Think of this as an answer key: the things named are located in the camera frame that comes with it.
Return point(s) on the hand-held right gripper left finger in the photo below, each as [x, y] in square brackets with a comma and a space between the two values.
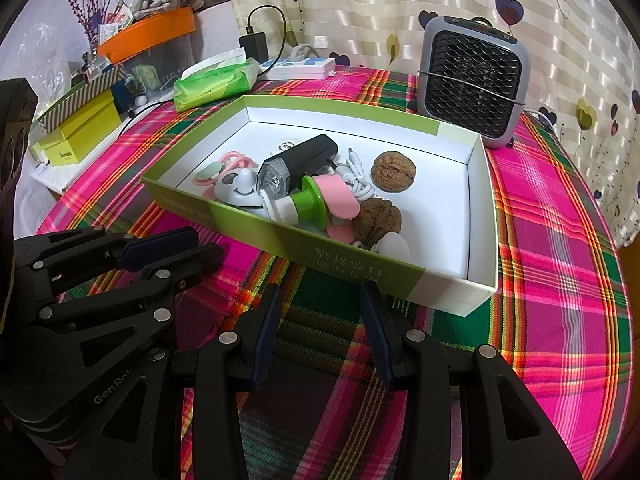
[262, 342]

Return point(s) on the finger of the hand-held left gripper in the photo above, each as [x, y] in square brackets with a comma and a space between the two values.
[195, 265]
[155, 248]

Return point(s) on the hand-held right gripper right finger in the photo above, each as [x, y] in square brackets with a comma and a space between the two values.
[378, 342]

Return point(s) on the pink clip with green pad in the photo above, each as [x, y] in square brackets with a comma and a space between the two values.
[212, 172]

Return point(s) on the brown walnut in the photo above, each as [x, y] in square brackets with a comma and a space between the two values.
[377, 217]
[393, 170]

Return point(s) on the green and white plunger gadget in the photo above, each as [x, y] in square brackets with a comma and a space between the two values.
[307, 197]

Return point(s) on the plain pink clip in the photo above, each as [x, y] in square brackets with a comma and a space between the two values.
[337, 200]

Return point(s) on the small white round jar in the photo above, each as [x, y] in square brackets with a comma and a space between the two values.
[285, 146]

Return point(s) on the black bike light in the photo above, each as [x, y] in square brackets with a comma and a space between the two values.
[310, 155]

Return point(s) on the green cardboard box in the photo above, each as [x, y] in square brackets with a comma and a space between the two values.
[380, 125]

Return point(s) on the yellow cardboard box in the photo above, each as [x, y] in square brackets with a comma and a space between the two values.
[80, 132]

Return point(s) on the striped green box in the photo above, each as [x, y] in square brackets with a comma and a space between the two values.
[85, 95]

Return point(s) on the green tissue pack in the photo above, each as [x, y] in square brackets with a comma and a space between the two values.
[215, 85]

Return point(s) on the clear plastic bag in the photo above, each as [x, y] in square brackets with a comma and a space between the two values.
[45, 60]

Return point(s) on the orange lid storage bin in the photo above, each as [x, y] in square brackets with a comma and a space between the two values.
[150, 30]

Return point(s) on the white power strip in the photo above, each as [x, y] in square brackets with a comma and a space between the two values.
[300, 69]

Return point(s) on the black power adapter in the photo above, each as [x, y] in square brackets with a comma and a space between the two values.
[254, 45]

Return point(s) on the white plug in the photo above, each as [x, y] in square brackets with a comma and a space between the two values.
[301, 51]

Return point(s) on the grey space heater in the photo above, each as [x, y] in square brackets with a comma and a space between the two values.
[472, 80]

